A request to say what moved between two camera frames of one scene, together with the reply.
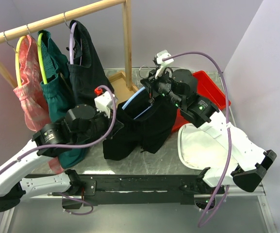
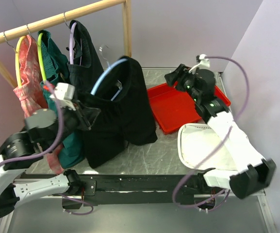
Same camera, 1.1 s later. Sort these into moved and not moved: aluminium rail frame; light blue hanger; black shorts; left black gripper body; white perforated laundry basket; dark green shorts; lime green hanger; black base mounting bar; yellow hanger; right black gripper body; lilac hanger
Moved: right black gripper body; left black gripper body; black shorts; light blue hanger
Not moved: lilac hanger; lime green hanger; aluminium rail frame; dark green shorts; black base mounting bar; white perforated laundry basket; yellow hanger
